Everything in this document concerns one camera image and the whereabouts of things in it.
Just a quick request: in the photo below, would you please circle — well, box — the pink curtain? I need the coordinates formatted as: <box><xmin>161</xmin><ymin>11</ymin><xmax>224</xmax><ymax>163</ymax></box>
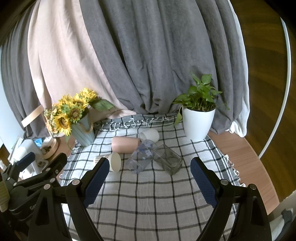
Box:
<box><xmin>26</xmin><ymin>0</ymin><xmax>137</xmax><ymax>124</ymax></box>

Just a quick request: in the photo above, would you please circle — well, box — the grey curtain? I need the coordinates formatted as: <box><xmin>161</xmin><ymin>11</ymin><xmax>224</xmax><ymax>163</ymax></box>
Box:
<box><xmin>0</xmin><ymin>14</ymin><xmax>47</xmax><ymax>138</ymax></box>
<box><xmin>77</xmin><ymin>0</ymin><xmax>244</xmax><ymax>140</ymax></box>

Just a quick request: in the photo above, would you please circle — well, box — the checked tablecloth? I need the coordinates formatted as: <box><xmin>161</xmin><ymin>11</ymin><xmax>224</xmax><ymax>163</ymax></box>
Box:
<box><xmin>59</xmin><ymin>113</ymin><xmax>247</xmax><ymax>241</ymax></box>

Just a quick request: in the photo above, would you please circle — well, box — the clear glass cup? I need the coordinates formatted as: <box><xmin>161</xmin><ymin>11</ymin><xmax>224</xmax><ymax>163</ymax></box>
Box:
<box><xmin>154</xmin><ymin>144</ymin><xmax>183</xmax><ymax>176</ymax></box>

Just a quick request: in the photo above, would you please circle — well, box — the grey cloth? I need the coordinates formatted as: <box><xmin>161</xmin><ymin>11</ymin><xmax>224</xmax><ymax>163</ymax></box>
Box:
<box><xmin>280</xmin><ymin>207</ymin><xmax>295</xmax><ymax>226</ymax></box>

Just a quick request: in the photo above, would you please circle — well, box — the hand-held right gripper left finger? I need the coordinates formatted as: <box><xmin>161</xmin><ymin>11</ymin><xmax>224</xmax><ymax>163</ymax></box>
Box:
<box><xmin>28</xmin><ymin>158</ymin><xmax>110</xmax><ymax>241</ymax></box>

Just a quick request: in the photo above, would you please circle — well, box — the white sheer curtain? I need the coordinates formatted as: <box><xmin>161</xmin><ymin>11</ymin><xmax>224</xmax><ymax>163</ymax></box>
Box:
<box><xmin>228</xmin><ymin>7</ymin><xmax>251</xmax><ymax>138</ymax></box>

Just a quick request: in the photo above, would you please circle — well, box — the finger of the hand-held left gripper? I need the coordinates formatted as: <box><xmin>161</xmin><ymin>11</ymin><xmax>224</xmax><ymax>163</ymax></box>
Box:
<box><xmin>13</xmin><ymin>153</ymin><xmax>68</xmax><ymax>197</ymax></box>
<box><xmin>0</xmin><ymin>152</ymin><xmax>36</xmax><ymax>183</ymax></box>

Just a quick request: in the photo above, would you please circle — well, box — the small beige flower bunch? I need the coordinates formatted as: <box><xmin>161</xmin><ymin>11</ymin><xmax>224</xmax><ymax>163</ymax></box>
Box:
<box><xmin>43</xmin><ymin>104</ymin><xmax>61</xmax><ymax>138</ymax></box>

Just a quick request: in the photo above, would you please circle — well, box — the white curved tube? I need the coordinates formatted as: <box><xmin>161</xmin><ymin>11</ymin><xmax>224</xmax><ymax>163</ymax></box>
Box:
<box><xmin>258</xmin><ymin>17</ymin><xmax>291</xmax><ymax>161</ymax></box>

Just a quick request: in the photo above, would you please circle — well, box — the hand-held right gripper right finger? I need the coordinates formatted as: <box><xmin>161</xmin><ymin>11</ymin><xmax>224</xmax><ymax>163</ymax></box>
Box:
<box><xmin>190</xmin><ymin>157</ymin><xmax>273</xmax><ymax>241</ymax></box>

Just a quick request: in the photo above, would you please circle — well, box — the cream ribbed cup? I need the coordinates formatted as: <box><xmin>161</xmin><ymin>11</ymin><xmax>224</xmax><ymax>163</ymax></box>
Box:
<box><xmin>93</xmin><ymin>152</ymin><xmax>122</xmax><ymax>172</ymax></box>

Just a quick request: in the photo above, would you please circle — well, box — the round wooden box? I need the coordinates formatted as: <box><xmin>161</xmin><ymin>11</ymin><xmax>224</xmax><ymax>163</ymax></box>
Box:
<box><xmin>40</xmin><ymin>137</ymin><xmax>60</xmax><ymax>160</ymax></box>

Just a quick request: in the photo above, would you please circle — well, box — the clear glass with blue print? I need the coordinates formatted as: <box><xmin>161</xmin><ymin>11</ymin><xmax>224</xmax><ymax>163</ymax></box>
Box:
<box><xmin>126</xmin><ymin>140</ymin><xmax>158</xmax><ymax>174</ymax></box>

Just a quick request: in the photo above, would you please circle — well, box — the blue-green ribbed vase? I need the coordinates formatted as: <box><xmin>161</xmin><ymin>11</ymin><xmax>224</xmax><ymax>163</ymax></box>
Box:
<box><xmin>70</xmin><ymin>115</ymin><xmax>96</xmax><ymax>147</ymax></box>

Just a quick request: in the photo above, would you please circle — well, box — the white ribbed plant pot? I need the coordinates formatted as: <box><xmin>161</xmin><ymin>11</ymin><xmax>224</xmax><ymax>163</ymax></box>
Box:
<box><xmin>182</xmin><ymin>107</ymin><xmax>216</xmax><ymax>141</ymax></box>

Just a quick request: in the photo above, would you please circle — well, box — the pink cup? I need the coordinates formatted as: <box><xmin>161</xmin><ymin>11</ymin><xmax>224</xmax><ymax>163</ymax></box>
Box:
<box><xmin>112</xmin><ymin>136</ymin><xmax>143</xmax><ymax>154</ymax></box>

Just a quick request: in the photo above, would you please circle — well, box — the sunflower bouquet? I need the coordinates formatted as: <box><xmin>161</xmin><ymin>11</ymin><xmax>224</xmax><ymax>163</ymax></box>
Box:
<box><xmin>53</xmin><ymin>87</ymin><xmax>115</xmax><ymax>138</ymax></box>

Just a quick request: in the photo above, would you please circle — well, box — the white box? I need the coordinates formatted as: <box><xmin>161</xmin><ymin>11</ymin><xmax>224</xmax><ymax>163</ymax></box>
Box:
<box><xmin>16</xmin><ymin>138</ymin><xmax>43</xmax><ymax>173</ymax></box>

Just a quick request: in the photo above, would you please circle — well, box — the green pothos plant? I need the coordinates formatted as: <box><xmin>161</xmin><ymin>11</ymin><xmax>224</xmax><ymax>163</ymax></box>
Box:
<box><xmin>171</xmin><ymin>71</ymin><xmax>231</xmax><ymax>126</ymax></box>

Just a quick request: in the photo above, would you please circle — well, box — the white cup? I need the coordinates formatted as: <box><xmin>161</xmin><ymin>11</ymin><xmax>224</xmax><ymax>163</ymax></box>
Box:
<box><xmin>138</xmin><ymin>129</ymin><xmax>160</xmax><ymax>142</ymax></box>

